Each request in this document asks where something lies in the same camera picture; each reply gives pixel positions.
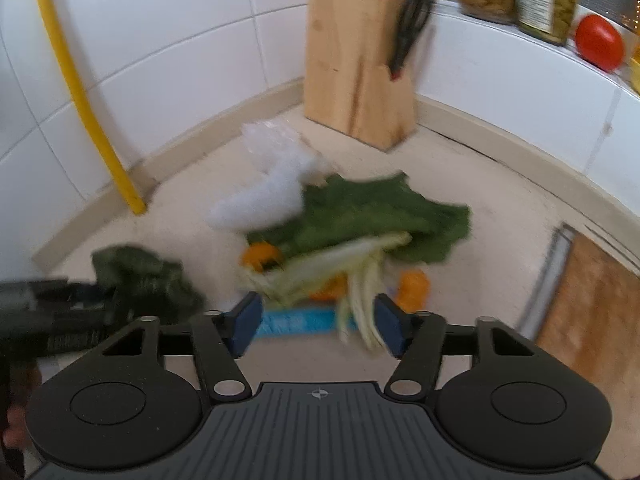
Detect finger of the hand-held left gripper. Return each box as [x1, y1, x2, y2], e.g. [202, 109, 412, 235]
[0, 280, 132, 320]

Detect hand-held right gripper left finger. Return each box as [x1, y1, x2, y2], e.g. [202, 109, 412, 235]
[65, 292, 263, 403]

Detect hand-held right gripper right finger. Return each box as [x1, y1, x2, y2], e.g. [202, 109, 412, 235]
[375, 294, 566, 403]

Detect red and blue carton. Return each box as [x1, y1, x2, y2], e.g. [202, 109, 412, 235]
[257, 307, 358, 337]

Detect pale cabbage leaves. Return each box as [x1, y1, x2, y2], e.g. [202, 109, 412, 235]
[240, 232, 412, 351]

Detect large dark green leaf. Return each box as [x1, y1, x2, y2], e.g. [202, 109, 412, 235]
[247, 172, 472, 267]

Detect orange peel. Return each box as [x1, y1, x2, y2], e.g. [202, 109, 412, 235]
[242, 242, 283, 271]
[310, 275, 348, 302]
[397, 270, 431, 312]

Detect white foam net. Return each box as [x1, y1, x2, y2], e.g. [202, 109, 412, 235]
[207, 150, 321, 233]

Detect clear plastic bag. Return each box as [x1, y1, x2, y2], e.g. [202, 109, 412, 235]
[240, 120, 311, 171]

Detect wooden cutting board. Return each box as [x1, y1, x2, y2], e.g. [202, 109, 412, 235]
[535, 235, 640, 431]

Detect yellow pipe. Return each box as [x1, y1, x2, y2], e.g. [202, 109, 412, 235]
[30, 0, 148, 216]

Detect wooden knife block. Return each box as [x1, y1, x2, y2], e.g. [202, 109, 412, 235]
[304, 0, 436, 151]

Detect black scissors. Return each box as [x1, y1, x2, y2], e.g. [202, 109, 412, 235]
[387, 0, 434, 81]

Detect yellow detergent bottle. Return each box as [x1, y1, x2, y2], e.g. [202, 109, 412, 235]
[626, 50, 640, 95]

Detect red tomato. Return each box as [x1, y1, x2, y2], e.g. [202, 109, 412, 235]
[575, 14, 626, 72]

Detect pickle jar with orange lid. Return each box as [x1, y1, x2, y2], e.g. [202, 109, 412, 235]
[515, 0, 581, 46]

